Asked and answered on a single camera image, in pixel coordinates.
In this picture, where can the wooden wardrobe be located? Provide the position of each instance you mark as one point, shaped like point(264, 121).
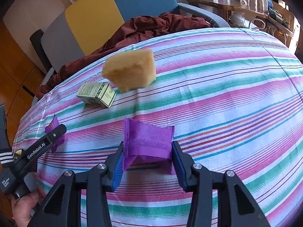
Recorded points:
point(19, 76)

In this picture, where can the maroon blanket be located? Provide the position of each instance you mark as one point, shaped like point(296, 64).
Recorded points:
point(133, 31)

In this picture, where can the striped bed sheet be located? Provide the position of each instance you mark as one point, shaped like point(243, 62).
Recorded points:
point(234, 97)

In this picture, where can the yellow sponge block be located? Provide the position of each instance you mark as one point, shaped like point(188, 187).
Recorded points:
point(130, 70)

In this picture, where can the person left hand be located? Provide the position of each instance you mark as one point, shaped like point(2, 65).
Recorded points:
point(22, 208)

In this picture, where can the purple snack packet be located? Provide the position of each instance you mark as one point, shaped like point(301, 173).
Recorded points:
point(54, 121)
point(146, 143)

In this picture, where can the green medicine box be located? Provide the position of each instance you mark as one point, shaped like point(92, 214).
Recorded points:
point(97, 93)

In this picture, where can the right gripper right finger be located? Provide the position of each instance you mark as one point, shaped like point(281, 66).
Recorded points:
point(236, 205)

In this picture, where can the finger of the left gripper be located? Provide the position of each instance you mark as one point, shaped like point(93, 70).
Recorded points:
point(56, 133)

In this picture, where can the grey yellow blue headboard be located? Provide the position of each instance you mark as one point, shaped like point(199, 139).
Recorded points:
point(86, 25)

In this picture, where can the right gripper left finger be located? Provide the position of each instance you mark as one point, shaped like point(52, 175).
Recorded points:
point(62, 204)

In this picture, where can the wooden side desk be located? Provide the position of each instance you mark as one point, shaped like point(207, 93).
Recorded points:
point(228, 7)

